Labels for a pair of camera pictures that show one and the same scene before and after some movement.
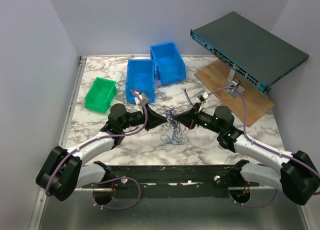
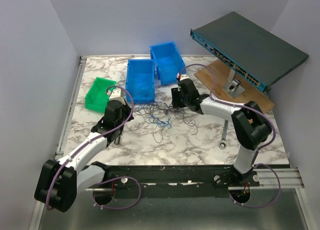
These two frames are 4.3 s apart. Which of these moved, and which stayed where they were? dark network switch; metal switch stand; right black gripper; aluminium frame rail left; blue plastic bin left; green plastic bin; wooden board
Moved: right black gripper
Stayed: metal switch stand; aluminium frame rail left; dark network switch; wooden board; blue plastic bin left; green plastic bin
